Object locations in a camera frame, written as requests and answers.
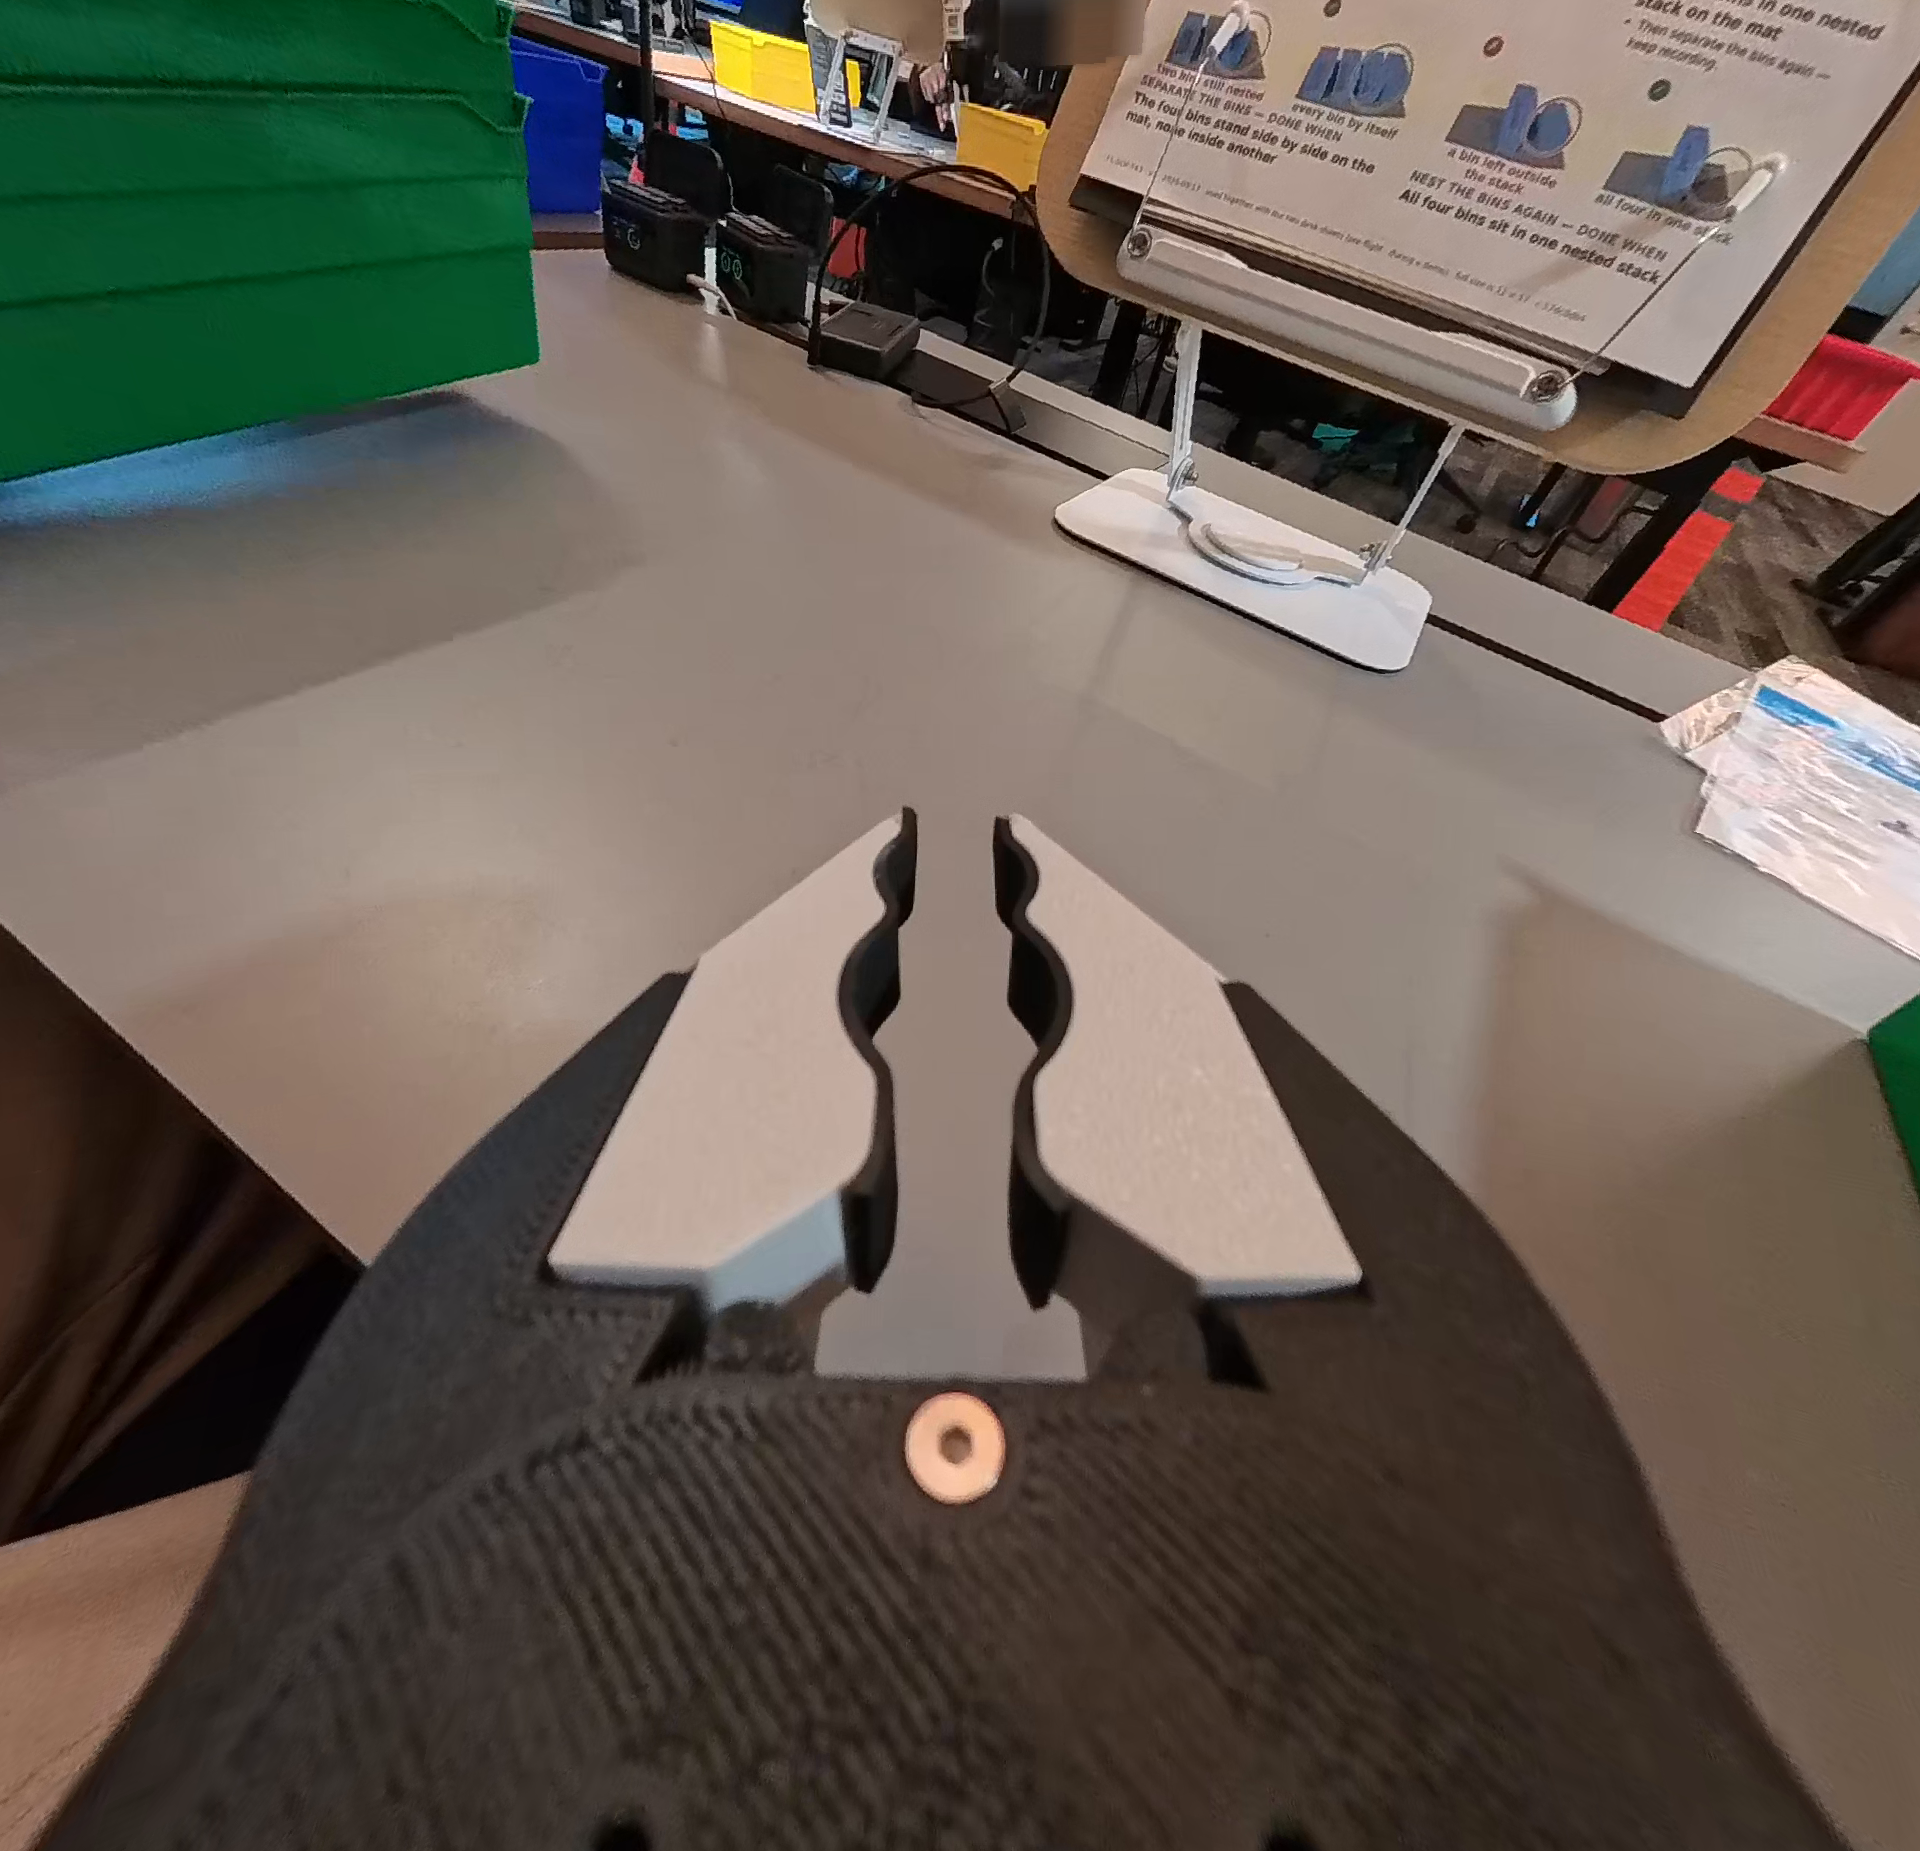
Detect yellow plastic bin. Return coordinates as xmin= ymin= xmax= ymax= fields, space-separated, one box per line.
xmin=955 ymin=99 xmax=1052 ymax=194
xmin=707 ymin=16 xmax=867 ymax=123

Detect black power adapter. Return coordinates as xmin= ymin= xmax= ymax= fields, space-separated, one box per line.
xmin=814 ymin=305 xmax=922 ymax=380

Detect red plastic bin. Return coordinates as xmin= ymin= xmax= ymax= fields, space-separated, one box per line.
xmin=1761 ymin=332 xmax=1920 ymax=446

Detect black cable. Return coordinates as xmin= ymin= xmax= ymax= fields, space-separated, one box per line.
xmin=807 ymin=161 xmax=1056 ymax=439

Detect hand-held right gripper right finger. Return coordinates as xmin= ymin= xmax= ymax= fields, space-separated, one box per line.
xmin=992 ymin=814 xmax=1368 ymax=1313

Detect blue plastic bin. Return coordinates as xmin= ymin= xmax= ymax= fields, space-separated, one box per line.
xmin=508 ymin=34 xmax=610 ymax=219

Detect instruction sheet on stand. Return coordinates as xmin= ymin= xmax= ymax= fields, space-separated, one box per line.
xmin=1037 ymin=0 xmax=1920 ymax=675

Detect white paper with blue print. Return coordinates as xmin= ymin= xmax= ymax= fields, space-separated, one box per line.
xmin=1660 ymin=657 xmax=1920 ymax=963

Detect printed instruction sheet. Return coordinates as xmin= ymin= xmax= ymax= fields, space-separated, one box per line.
xmin=1078 ymin=0 xmax=1920 ymax=392

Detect person's beige trousers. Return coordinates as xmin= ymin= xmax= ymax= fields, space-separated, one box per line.
xmin=0 ymin=1473 xmax=252 ymax=1851

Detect grey desk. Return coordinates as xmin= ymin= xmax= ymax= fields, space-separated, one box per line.
xmin=0 ymin=250 xmax=1920 ymax=1851

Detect long wooden workbench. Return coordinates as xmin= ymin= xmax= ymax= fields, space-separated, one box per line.
xmin=509 ymin=0 xmax=1052 ymax=221

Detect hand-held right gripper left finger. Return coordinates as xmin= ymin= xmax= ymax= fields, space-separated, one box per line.
xmin=548 ymin=809 xmax=919 ymax=1313

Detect orange cone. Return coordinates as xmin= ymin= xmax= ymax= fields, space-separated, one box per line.
xmin=1613 ymin=462 xmax=1769 ymax=632

